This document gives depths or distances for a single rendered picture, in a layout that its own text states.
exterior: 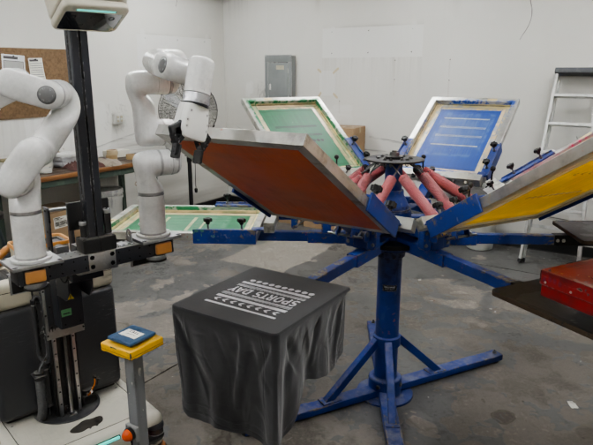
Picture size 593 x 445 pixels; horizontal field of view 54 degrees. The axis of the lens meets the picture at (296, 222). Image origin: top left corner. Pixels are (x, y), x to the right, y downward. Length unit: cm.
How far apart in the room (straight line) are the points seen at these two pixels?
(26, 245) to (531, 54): 503
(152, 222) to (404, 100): 464
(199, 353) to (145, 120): 83
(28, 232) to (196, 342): 64
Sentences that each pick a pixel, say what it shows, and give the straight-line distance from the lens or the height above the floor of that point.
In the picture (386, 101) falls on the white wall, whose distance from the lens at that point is 656.
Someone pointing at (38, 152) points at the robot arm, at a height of 150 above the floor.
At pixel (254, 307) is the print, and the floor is 95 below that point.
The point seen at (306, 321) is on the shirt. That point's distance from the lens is 194.
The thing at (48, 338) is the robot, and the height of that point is 66.
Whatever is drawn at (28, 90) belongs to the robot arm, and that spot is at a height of 167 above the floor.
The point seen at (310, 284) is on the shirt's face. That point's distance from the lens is 220.
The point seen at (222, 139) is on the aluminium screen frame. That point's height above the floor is 152.
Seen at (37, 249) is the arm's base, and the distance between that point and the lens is 202.
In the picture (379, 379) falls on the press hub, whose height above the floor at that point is 11.
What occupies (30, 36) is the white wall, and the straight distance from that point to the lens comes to 595.
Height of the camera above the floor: 173
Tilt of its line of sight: 15 degrees down
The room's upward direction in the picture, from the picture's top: straight up
